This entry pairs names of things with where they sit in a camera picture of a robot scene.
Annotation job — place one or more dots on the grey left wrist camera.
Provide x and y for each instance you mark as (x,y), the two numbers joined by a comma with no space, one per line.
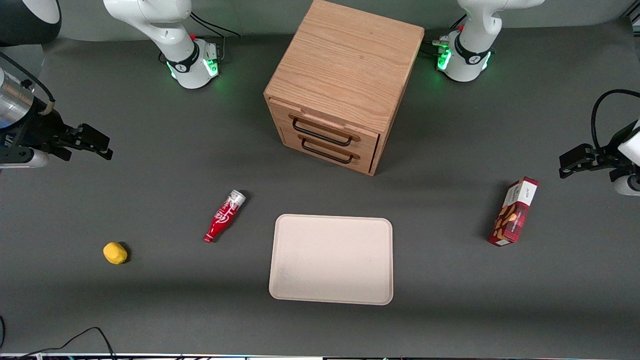
(627,186)

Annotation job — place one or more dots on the wooden drawer cabinet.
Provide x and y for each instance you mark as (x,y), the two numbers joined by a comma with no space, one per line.
(345,65)

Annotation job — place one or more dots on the grey base connector plug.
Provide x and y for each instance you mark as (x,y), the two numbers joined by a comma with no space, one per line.
(211,51)

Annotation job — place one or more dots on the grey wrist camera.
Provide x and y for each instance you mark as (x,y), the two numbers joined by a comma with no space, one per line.
(30,159)
(627,186)

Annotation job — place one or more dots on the red ketchup bottle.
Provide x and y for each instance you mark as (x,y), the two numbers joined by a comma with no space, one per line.
(222,220)

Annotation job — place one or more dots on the wooden drawer with grip notch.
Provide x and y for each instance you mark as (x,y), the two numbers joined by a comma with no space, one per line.
(367,137)

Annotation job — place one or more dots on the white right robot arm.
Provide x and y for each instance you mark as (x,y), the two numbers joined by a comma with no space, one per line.
(187,67)

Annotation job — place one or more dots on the beige plastic tray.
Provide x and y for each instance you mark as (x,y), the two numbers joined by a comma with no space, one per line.
(331,260)

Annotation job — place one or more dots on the yellow lemon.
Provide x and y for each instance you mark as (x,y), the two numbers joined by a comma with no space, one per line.
(115,253)

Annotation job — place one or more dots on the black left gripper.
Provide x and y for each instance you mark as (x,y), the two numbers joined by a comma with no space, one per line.
(613,146)

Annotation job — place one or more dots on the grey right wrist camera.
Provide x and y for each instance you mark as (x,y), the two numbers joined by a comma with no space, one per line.
(30,159)

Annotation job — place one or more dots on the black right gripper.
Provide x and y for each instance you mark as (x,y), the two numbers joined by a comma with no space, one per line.
(39,131)

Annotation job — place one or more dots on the plain wooden drawer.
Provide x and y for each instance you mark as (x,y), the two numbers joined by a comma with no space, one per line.
(365,159)

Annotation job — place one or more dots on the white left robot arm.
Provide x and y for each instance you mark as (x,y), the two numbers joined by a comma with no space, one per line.
(465,65)

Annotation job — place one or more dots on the red cookie box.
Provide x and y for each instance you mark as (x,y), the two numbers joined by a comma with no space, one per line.
(515,212)

